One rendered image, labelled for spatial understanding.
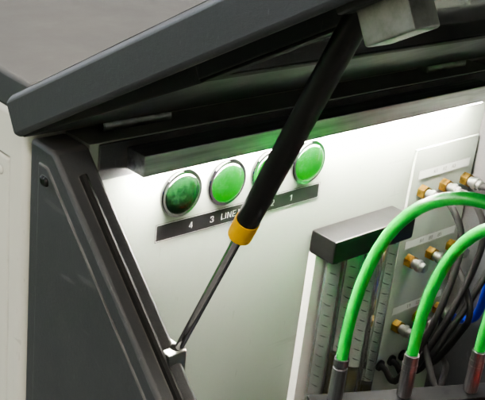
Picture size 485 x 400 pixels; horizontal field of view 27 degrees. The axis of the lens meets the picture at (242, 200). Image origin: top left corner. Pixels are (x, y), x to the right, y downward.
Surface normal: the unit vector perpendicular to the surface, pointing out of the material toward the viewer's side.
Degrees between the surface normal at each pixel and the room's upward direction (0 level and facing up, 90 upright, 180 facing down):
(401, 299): 90
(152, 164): 90
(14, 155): 90
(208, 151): 90
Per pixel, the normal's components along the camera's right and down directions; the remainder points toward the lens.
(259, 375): 0.66, 0.36
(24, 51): 0.11, -0.91
